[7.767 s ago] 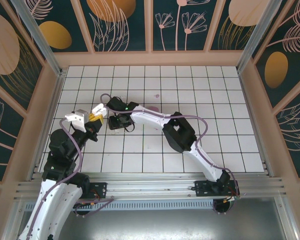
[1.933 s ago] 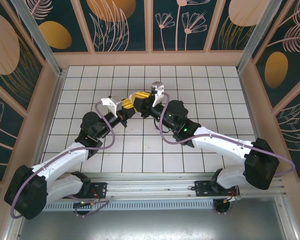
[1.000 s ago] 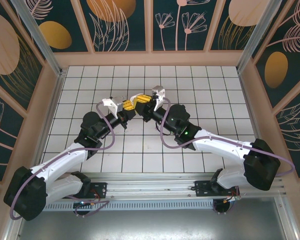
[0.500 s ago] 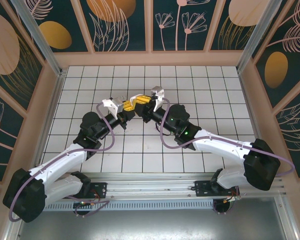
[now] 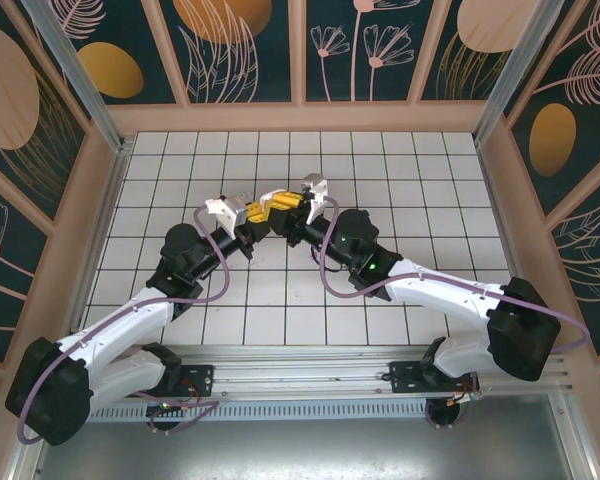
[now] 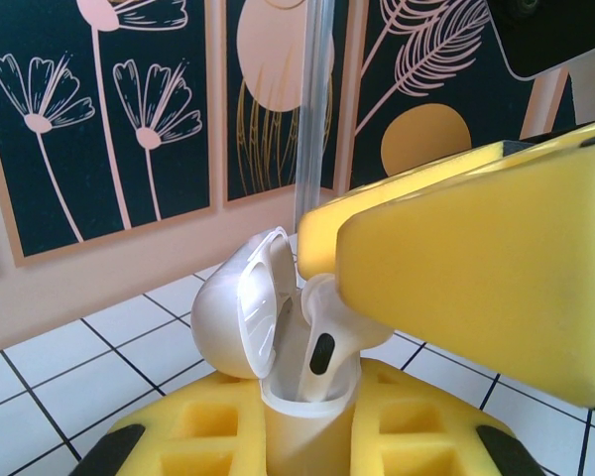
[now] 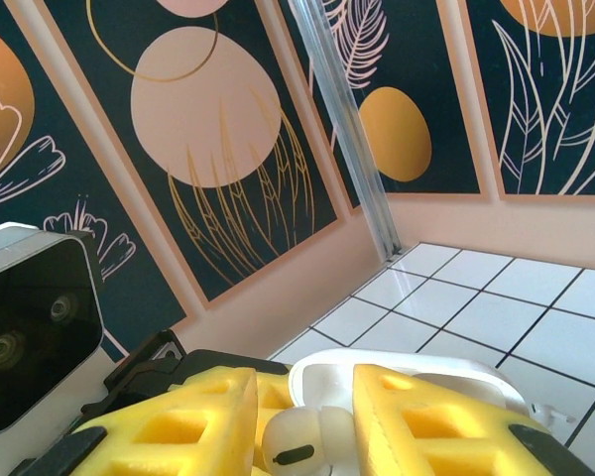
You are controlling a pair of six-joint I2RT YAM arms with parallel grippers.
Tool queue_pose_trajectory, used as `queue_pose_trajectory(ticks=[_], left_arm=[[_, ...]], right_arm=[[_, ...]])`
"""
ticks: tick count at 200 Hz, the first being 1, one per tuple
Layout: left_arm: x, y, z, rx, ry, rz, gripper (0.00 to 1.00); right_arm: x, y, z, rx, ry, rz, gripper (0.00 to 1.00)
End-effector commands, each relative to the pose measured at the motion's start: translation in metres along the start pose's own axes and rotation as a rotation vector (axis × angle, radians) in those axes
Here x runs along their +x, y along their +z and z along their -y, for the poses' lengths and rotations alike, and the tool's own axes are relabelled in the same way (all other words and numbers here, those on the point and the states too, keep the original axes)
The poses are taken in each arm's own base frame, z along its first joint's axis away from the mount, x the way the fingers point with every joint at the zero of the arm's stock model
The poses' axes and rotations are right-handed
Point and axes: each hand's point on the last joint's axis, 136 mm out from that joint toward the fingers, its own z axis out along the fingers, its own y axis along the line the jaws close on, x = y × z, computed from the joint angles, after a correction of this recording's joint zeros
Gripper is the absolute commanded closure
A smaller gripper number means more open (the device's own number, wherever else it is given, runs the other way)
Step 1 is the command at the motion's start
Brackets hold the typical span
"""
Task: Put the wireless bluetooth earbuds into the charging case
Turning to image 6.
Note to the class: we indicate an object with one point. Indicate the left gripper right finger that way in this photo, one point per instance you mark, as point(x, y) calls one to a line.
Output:
point(416, 431)

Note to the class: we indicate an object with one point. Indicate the wall panel with pink flowers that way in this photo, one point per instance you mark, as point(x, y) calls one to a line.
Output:
point(10, 173)

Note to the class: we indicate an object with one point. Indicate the wall panel pink circle gold lines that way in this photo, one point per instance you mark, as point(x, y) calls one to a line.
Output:
point(273, 59)

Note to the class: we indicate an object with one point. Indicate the white earbud charging case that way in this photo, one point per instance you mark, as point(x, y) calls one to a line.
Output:
point(223, 317)

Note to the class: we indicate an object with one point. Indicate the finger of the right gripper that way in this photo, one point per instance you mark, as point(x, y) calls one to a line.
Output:
point(476, 277)
point(426, 178)

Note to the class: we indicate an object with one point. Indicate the wall panel feather orange oval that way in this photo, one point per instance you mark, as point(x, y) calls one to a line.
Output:
point(426, 144)

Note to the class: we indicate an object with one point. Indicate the aluminium corner post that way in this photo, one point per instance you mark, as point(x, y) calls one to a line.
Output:
point(315, 124)

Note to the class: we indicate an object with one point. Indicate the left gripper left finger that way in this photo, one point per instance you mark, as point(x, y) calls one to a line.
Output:
point(203, 426)

